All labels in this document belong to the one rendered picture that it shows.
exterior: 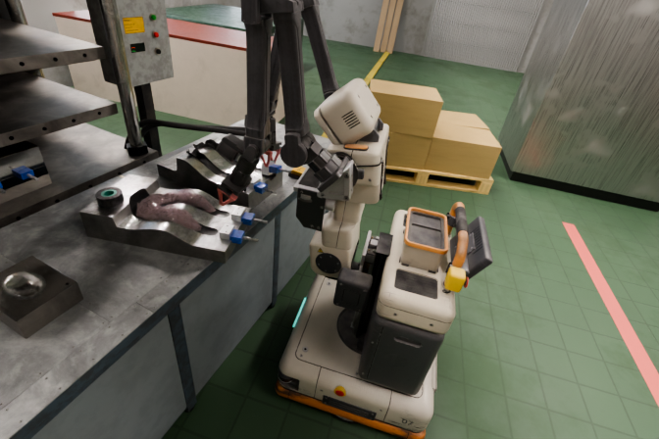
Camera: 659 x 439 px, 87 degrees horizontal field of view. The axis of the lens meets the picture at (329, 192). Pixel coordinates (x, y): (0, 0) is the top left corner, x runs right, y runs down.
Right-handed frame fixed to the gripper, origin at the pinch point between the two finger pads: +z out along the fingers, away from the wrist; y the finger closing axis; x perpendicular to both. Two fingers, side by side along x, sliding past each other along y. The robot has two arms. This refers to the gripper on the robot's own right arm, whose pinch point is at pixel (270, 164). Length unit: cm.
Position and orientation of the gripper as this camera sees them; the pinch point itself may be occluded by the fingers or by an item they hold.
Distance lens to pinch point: 154.0
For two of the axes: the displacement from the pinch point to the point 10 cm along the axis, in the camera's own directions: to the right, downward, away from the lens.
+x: 9.1, 1.7, -3.7
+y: -4.1, 3.0, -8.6
